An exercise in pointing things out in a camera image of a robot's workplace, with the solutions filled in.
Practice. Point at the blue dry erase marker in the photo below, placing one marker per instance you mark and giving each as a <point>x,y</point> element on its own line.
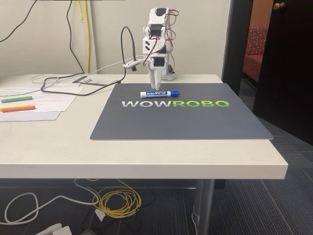
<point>156,93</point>

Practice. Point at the green marker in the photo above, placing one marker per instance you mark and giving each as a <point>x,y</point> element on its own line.
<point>17,99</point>

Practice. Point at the orange marker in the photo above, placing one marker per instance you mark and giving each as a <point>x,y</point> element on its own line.
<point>18,109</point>

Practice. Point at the yellow marker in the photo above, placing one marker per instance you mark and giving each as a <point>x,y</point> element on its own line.
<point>12,106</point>

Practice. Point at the grey WOWROBO mat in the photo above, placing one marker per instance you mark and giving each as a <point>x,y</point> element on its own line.
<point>181,120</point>

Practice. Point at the perforated metal plate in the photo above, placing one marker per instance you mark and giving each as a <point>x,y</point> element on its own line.
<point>102,80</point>

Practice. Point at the red patterned chair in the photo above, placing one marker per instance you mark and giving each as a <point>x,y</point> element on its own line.
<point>255,54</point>

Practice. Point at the printed white paper sheet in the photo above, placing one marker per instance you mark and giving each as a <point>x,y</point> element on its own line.
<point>53,101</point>

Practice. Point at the dark wooden door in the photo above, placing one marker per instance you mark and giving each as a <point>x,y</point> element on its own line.
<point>286,73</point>

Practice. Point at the blank white paper sheet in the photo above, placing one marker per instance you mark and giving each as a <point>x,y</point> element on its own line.
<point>29,116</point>

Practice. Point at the brass door knob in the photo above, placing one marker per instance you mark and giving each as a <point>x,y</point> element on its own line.
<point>279,5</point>

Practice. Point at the grey metal table leg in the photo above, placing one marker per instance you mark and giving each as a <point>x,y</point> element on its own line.
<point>204,208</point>

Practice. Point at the white power adapter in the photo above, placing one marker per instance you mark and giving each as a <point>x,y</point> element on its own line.
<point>58,230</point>

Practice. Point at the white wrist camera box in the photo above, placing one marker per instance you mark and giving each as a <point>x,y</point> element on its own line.
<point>132,64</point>

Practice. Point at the dark door frame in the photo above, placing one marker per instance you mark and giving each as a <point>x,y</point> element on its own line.
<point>234,36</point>

